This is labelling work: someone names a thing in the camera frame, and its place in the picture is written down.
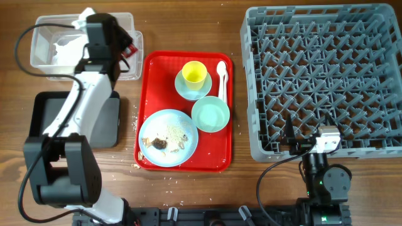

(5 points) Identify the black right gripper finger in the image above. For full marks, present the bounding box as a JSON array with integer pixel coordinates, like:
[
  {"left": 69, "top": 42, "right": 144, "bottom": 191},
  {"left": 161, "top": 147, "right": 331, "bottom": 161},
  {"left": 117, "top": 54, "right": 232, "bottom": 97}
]
[
  {"left": 284, "top": 114, "right": 296, "bottom": 145},
  {"left": 325, "top": 112, "right": 344, "bottom": 137}
]

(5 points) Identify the red ketchup packet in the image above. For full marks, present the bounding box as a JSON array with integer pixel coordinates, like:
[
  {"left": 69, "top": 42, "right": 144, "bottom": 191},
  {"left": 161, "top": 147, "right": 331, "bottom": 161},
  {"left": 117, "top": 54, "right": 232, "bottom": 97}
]
[{"left": 122, "top": 43, "right": 138, "bottom": 58}]

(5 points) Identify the white napkin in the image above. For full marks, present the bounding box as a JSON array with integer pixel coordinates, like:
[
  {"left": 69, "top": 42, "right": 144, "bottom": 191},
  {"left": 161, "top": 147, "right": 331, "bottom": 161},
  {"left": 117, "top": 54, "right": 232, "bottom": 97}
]
[{"left": 72, "top": 8, "right": 95, "bottom": 32}]

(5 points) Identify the yellow plastic cup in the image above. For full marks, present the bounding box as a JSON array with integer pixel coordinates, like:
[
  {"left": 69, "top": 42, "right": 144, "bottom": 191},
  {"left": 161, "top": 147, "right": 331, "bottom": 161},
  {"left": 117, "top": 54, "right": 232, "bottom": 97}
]
[{"left": 182, "top": 61, "right": 207, "bottom": 91}]

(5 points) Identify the mint green bowl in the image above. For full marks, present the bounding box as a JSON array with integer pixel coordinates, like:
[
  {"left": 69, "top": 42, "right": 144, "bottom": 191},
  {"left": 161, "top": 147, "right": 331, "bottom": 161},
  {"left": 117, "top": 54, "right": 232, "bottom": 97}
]
[{"left": 191, "top": 96, "right": 231, "bottom": 133}]

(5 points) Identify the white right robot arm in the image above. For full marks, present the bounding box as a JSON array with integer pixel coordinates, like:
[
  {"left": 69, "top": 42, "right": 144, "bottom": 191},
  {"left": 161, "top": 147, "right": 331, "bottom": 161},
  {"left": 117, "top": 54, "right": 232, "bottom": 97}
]
[{"left": 281, "top": 114, "right": 352, "bottom": 226}]

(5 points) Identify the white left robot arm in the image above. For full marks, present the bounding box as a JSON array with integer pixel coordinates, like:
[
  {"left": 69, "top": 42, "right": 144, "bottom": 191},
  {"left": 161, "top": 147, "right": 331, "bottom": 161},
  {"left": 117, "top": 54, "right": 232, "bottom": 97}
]
[{"left": 21, "top": 13, "right": 139, "bottom": 225}]

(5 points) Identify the grey-blue dishwasher rack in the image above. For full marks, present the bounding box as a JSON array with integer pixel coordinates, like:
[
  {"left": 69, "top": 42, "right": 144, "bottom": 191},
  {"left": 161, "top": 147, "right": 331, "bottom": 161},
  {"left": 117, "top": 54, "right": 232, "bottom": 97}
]
[{"left": 240, "top": 4, "right": 401, "bottom": 162}]

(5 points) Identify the white crumpled paper in bin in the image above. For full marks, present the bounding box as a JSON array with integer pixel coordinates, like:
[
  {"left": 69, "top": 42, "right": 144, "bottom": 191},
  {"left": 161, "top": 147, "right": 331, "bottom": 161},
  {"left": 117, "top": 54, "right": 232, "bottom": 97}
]
[{"left": 52, "top": 36, "right": 89, "bottom": 66}]

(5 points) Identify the clear plastic bin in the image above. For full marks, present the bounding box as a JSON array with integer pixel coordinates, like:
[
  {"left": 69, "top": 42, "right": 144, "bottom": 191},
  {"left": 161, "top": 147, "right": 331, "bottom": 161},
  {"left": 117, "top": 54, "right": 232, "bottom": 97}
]
[{"left": 30, "top": 13, "right": 144, "bottom": 80}]

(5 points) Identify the light blue small saucer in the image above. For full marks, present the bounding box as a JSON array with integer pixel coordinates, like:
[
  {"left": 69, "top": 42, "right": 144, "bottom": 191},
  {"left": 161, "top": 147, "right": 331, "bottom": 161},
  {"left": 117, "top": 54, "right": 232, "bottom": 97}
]
[{"left": 175, "top": 71, "right": 212, "bottom": 101}]

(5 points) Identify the black rectangular tray bin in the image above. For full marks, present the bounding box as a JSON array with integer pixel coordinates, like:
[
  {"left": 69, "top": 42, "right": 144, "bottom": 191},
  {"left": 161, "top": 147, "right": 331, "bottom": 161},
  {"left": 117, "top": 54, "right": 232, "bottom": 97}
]
[{"left": 29, "top": 91, "right": 121, "bottom": 148}]

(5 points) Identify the white plastic spoon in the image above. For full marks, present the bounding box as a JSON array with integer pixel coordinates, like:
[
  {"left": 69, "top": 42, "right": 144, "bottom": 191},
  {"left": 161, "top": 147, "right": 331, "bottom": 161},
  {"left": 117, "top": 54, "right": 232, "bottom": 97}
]
[{"left": 216, "top": 61, "right": 229, "bottom": 103}]

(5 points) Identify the red plastic tray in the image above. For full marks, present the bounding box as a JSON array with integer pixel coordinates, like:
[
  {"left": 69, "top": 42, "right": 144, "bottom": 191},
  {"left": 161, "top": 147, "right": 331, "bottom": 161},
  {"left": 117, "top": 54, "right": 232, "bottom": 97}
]
[{"left": 133, "top": 51, "right": 233, "bottom": 172}]

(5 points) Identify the light blue dinner plate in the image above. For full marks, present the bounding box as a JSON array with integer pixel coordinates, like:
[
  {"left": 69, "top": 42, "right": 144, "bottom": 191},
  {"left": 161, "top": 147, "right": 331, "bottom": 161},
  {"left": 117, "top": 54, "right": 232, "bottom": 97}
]
[{"left": 138, "top": 109, "right": 198, "bottom": 168}]

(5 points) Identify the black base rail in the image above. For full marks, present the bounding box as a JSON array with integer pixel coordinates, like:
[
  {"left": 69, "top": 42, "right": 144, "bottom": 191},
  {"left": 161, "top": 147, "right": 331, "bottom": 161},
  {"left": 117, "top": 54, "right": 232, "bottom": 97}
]
[{"left": 72, "top": 205, "right": 351, "bottom": 226}]

